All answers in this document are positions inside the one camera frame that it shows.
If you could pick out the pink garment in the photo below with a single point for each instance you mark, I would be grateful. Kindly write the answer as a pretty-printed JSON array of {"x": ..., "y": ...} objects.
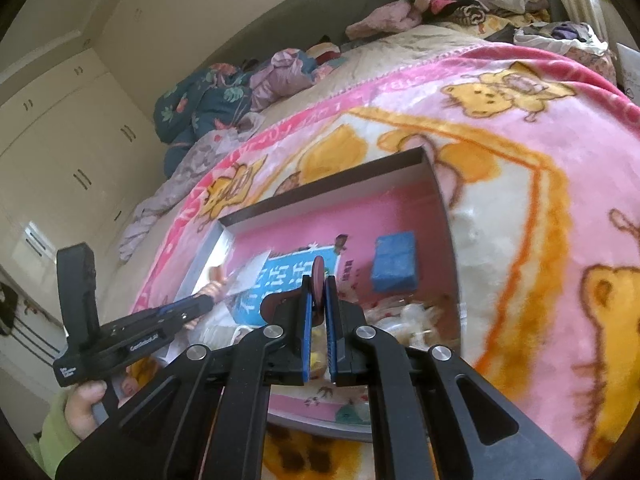
[{"x": 385, "y": 17}]

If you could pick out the shallow cardboard box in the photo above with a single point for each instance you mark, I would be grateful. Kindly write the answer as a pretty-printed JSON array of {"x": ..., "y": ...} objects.
[{"x": 435, "y": 200}]

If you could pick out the blue sponge block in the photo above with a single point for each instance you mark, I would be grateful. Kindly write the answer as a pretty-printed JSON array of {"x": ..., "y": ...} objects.
[{"x": 394, "y": 262}]

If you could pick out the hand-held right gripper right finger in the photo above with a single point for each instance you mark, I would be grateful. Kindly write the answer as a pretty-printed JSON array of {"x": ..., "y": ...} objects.
[{"x": 333, "y": 332}]

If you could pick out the person's left hand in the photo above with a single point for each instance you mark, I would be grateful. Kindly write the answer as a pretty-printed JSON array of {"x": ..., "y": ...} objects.
[{"x": 82, "y": 412}]

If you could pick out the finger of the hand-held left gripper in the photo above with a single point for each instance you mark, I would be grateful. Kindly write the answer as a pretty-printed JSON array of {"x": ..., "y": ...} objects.
[{"x": 187, "y": 312}]

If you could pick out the small yellow ornament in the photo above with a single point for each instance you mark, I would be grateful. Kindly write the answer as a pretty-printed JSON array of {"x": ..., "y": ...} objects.
[{"x": 317, "y": 362}]

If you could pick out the clear plastic packet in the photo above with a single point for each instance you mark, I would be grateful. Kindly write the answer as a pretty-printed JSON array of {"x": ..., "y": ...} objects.
[{"x": 410, "y": 320}]

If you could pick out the reddish brown round ornament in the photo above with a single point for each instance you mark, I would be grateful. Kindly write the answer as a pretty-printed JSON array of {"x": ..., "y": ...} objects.
[{"x": 318, "y": 272}]

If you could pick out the purple garment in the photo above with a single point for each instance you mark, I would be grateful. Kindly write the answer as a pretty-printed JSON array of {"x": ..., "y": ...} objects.
[{"x": 285, "y": 75}]

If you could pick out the grey floral blanket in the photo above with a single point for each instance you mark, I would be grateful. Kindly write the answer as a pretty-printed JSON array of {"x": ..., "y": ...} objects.
[{"x": 175, "y": 185}]

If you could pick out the white wardrobe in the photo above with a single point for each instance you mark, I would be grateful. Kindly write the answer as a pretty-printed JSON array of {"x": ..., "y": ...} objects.
[{"x": 65, "y": 160}]

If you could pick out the white plastic bag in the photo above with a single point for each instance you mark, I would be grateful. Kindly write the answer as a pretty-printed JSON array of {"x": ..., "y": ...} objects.
[{"x": 560, "y": 37}]

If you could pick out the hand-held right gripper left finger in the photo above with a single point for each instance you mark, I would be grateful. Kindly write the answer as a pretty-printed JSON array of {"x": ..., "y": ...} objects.
[{"x": 306, "y": 332}]

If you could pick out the person's left forearm green sleeve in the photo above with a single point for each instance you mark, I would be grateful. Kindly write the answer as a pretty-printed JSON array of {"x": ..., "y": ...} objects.
[{"x": 55, "y": 435}]

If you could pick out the grey headboard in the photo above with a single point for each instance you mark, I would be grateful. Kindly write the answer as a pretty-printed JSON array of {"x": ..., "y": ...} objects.
[{"x": 310, "y": 15}]

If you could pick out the pink cartoon bear blanket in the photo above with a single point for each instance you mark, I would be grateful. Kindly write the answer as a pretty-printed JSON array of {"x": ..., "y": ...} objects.
[{"x": 525, "y": 185}]

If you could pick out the blue floral quilt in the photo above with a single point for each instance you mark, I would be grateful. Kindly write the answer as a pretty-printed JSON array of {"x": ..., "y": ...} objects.
[{"x": 200, "y": 105}]

